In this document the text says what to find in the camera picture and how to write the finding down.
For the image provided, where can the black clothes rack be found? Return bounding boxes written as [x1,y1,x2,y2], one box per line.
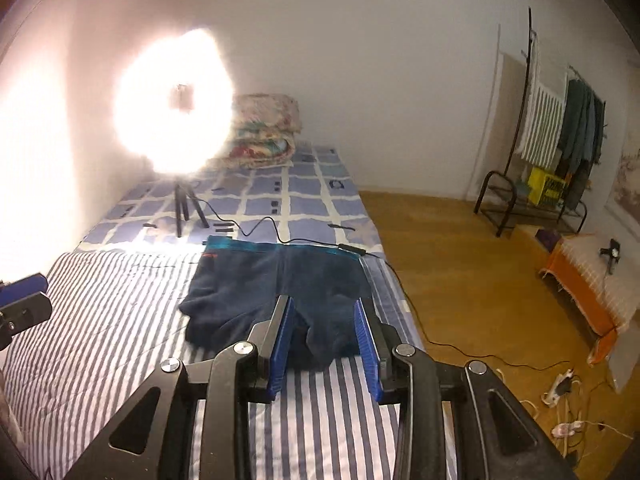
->
[505,5,608,233]

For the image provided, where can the ring light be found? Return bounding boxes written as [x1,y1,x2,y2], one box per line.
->
[114,27,236,176]

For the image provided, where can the yellow box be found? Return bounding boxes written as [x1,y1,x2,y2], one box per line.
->
[527,166,566,208]

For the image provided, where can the orange stool with white cover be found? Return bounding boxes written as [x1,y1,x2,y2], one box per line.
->
[539,234,640,366]

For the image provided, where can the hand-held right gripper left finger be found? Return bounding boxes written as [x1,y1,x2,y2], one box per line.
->
[82,294,296,480]

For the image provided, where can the small black device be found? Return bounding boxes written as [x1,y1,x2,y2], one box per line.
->
[600,241,622,275]

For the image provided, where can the wall poster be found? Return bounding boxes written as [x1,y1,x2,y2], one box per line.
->
[605,147,640,211]

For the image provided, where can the white cable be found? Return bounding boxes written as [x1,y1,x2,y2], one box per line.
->
[520,400,640,461]

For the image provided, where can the folded floral quilt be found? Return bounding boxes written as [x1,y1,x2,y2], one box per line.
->
[210,92,305,171]

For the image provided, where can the purple box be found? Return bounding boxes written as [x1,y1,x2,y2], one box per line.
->
[534,229,562,253]

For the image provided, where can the dark hanging clothes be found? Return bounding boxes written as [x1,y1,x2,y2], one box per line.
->
[557,77,608,211]

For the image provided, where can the black power cable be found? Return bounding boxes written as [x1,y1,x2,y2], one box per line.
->
[192,195,576,376]

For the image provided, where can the blue checkered bed sheet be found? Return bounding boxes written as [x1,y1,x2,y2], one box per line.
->
[75,140,386,261]

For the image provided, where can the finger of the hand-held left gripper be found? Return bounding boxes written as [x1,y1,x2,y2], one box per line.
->
[0,292,54,351]
[0,272,49,308]

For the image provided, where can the green striped towel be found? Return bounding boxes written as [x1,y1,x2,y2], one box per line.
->
[517,35,566,166]

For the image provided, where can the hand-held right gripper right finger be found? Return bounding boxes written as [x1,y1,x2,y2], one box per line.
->
[352,297,581,480]

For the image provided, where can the white leaning board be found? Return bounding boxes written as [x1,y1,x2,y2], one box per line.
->
[467,24,532,201]

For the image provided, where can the black mini tripod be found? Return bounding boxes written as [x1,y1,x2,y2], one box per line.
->
[172,175,210,238]

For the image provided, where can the white power strip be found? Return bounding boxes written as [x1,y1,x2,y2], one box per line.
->
[542,369,577,406]

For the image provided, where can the striped bed sheet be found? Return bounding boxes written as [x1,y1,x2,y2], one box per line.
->
[0,247,458,480]

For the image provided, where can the teal plaid fleece jacket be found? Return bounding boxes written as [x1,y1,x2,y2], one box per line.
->
[179,235,373,372]

